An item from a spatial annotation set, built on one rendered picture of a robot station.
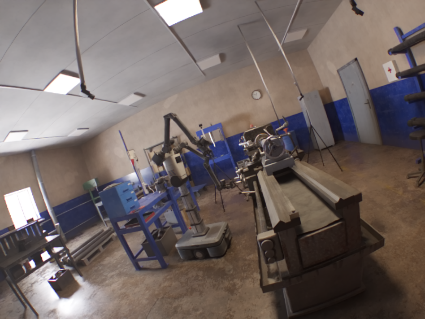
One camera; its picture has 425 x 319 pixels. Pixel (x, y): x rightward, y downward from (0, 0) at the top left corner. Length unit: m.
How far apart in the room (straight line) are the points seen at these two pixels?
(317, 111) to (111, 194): 5.84
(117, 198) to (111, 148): 5.78
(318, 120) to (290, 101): 1.14
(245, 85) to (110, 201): 5.41
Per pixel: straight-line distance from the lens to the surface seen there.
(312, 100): 6.40
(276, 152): 2.01
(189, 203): 2.48
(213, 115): 6.55
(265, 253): 1.13
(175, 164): 2.35
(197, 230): 2.60
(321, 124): 6.43
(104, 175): 8.75
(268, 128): 3.12
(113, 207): 2.70
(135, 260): 2.97
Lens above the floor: 1.32
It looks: 4 degrees down
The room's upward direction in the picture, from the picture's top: 20 degrees counter-clockwise
